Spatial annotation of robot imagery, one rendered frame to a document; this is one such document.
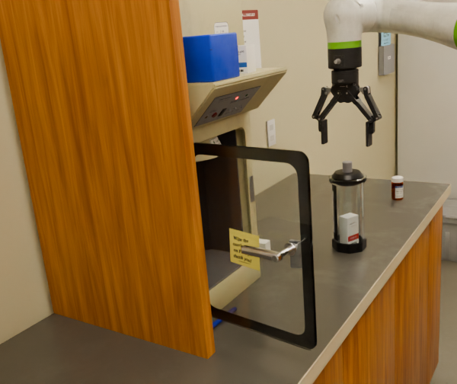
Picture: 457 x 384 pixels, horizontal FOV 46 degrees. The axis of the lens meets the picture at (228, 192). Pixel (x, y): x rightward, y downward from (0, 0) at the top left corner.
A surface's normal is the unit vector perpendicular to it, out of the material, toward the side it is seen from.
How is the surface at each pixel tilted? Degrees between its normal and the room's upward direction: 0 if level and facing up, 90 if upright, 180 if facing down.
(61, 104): 90
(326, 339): 0
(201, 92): 90
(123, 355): 0
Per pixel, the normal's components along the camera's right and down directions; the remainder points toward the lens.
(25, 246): 0.84, 0.08
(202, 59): -0.53, 0.28
